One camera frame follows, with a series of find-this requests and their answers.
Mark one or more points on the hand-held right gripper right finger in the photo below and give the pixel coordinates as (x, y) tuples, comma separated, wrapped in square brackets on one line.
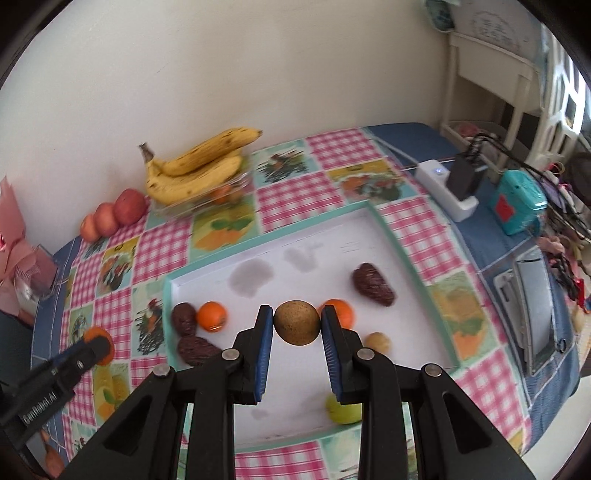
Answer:
[(333, 355)]

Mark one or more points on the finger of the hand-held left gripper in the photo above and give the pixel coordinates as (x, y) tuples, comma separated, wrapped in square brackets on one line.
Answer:
[(78, 362)]

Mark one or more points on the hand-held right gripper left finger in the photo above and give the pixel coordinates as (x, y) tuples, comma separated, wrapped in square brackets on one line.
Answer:
[(264, 350)]

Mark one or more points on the orange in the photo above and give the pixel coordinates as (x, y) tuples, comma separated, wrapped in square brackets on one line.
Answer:
[(110, 354), (212, 316), (344, 311)]

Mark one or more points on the brown round fruit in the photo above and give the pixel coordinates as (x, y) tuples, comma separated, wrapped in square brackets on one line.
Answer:
[(297, 323)]

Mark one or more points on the small tan round fruit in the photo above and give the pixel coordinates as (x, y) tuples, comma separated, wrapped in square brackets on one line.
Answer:
[(378, 343)]

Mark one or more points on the green guava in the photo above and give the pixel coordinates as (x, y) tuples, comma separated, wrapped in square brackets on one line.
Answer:
[(346, 413)]

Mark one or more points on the dark brown textured fruit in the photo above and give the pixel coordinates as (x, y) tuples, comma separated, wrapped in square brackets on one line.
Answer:
[(197, 350), (184, 318), (373, 284)]

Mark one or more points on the white tray with teal rim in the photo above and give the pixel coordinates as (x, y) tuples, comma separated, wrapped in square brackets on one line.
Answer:
[(323, 258)]

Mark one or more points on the orange oblong fruit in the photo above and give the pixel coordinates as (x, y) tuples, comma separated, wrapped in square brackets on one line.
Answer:
[(51, 454)]

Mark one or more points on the red apple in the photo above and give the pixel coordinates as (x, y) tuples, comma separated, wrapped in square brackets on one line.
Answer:
[(89, 229), (131, 206), (106, 220)]

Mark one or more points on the pink paper wrap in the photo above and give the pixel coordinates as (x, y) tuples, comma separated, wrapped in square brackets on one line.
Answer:
[(18, 221)]

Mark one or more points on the pink checked fruit-print tablecloth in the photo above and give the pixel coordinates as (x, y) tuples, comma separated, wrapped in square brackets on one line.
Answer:
[(295, 198)]

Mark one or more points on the small tangerine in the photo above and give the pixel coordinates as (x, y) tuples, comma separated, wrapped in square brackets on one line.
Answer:
[(221, 194)]

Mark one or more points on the clear plastic container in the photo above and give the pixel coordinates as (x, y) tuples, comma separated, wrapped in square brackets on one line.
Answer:
[(184, 208)]

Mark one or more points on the yellow banana bunch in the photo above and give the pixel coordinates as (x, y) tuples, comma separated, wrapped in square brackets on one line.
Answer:
[(203, 159)]

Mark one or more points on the white power strip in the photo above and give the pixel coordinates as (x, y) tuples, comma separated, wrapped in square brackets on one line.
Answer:
[(429, 173)]

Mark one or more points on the black charger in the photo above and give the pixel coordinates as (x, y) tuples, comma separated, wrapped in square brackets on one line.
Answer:
[(461, 177)]

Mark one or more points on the teal toy box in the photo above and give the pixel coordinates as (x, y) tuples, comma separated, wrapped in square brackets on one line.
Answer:
[(517, 203)]

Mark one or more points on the heap of colourful toys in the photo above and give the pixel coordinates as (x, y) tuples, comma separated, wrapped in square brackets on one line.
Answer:
[(568, 249)]

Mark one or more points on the white chair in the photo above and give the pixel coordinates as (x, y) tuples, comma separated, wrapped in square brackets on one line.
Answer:
[(489, 60)]

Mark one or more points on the white lattice frame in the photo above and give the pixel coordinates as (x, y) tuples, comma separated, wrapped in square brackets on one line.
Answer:
[(561, 92)]

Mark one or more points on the teal wall hanging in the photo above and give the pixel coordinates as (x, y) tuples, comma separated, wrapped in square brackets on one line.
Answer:
[(438, 14)]

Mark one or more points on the white wall sheet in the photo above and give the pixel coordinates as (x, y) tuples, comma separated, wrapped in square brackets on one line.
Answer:
[(494, 23)]

